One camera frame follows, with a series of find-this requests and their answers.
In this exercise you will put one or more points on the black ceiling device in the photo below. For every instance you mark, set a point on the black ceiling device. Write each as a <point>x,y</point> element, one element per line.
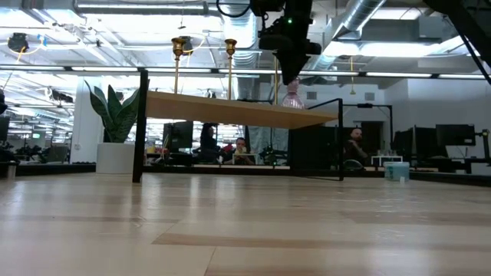
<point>18,42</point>

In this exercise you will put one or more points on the small white rack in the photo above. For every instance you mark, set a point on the small white rack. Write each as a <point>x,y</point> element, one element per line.
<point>385,157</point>

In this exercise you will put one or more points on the pink ribbed glass candle holder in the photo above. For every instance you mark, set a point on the pink ribbed glass candle holder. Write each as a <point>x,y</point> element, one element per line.
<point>293,100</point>

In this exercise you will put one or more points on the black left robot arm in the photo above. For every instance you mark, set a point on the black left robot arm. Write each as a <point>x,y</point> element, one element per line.
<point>2,102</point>

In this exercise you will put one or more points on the black hanging speaker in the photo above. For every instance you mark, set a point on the black hanging speaker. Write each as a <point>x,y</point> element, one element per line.
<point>188,40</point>

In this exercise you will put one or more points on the teal jar candle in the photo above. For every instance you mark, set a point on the teal jar candle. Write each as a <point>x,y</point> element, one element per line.
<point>397,171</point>

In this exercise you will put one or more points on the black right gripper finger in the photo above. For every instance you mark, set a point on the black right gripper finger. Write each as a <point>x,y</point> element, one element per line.
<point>291,67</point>

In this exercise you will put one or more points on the black partition panel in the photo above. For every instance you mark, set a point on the black partition panel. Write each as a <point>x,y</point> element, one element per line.
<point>314,149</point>

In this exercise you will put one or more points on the small grey cylinder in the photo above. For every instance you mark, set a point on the small grey cylinder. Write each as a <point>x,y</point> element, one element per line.
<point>11,171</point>

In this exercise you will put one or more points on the wooden shelf with black legs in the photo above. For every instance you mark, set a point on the wooden shelf with black legs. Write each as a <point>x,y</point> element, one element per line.
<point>230,113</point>

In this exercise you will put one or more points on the green snake plant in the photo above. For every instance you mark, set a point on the green snake plant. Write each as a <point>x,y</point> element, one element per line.
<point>115,119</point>

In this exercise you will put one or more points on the black monitor back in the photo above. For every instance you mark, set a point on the black monitor back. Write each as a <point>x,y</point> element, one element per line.
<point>180,136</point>

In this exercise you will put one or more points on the black aluminium rig frame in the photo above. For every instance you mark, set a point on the black aluminium rig frame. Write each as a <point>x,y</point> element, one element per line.
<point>50,169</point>

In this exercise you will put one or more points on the white round planter pot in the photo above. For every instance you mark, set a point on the white round planter pot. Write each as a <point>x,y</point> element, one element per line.
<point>115,159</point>

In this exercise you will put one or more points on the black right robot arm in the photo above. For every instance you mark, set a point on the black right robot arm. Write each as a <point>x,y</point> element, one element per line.
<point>468,23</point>

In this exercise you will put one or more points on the black desk monitor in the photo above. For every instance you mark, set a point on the black desk monitor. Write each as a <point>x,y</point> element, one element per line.
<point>403,142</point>
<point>455,135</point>

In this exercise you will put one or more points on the person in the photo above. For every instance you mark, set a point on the person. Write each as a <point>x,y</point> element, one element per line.
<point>240,145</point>
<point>209,142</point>
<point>354,147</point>

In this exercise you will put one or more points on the linear ceiling light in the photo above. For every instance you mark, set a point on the linear ceiling light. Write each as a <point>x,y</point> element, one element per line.
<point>399,74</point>
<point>32,68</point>
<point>103,69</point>
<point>460,76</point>
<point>330,73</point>

